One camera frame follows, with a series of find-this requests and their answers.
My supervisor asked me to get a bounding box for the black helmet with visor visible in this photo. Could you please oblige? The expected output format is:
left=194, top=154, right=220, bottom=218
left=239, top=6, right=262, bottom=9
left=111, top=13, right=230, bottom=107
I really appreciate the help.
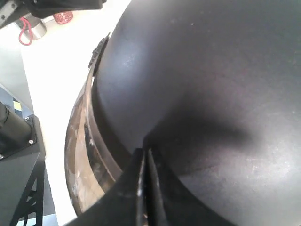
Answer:
left=65, top=0, right=301, bottom=226

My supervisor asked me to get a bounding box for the red mesh object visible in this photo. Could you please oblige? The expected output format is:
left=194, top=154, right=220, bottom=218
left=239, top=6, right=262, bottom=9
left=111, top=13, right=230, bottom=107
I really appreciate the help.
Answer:
left=53, top=11, right=73, bottom=25

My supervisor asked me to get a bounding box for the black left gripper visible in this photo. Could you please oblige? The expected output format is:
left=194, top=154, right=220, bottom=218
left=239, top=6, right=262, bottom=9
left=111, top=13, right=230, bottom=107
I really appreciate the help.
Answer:
left=0, top=0, right=106, bottom=28

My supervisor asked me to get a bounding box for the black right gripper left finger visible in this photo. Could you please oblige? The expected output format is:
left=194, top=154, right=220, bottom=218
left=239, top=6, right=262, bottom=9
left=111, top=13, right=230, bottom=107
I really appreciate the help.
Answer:
left=68, top=148, right=144, bottom=226

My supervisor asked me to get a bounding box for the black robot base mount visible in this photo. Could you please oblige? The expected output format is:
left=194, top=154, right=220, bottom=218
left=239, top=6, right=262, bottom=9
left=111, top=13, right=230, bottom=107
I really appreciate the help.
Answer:
left=0, top=103, right=45, bottom=160

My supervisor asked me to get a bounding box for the silver cylinder with red cord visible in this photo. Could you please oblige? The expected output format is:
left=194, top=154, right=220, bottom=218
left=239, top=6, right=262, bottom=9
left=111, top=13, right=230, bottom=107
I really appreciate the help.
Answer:
left=15, top=13, right=47, bottom=46

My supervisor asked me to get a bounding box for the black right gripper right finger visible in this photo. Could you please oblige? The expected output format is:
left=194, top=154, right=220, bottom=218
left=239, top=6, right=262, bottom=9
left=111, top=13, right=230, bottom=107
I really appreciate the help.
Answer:
left=147, top=149, right=233, bottom=226

